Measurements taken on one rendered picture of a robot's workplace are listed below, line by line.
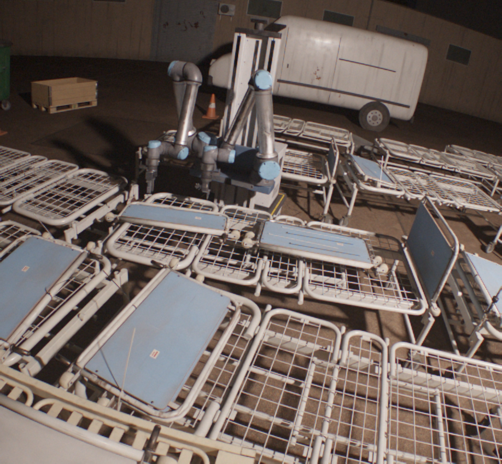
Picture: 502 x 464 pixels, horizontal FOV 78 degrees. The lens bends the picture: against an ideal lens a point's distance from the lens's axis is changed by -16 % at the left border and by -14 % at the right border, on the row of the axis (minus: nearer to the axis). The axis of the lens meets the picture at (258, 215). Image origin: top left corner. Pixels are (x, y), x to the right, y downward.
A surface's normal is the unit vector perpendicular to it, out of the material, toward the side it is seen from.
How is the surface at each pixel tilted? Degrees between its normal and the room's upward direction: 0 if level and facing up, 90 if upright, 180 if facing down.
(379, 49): 86
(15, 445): 6
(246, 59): 90
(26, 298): 5
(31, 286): 5
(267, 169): 95
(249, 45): 90
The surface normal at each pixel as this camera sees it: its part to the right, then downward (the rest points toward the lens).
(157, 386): 0.27, -0.84
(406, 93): -0.01, 0.43
